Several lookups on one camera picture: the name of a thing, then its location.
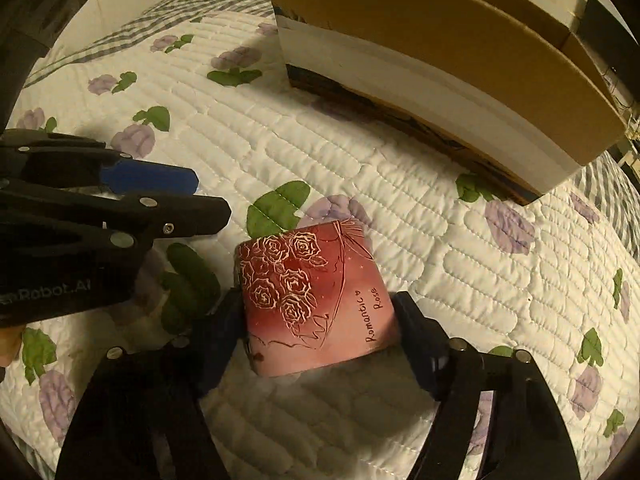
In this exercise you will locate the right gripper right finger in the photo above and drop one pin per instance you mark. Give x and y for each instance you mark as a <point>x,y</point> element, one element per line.
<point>527,437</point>

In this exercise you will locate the grey checked bed sheet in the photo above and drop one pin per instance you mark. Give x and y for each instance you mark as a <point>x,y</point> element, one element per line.
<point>152,21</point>

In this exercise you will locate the person's left hand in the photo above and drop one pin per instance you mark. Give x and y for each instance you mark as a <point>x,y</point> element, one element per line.
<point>10,344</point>

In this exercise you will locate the floral white quilt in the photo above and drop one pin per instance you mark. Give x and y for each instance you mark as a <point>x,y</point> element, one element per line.
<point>559,277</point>

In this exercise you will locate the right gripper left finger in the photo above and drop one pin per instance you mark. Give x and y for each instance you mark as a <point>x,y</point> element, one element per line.
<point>132,396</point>

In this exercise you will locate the black wall television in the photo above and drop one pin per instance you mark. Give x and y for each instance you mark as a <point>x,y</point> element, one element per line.
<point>599,30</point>

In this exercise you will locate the red rose card box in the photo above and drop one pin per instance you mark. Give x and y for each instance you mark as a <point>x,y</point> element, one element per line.
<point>313,297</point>

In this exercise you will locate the brown cardboard box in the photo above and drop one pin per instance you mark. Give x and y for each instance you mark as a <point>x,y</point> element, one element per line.
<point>499,86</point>

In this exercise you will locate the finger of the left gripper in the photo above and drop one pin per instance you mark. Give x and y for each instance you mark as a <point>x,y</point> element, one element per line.
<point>160,215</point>
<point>63,161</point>

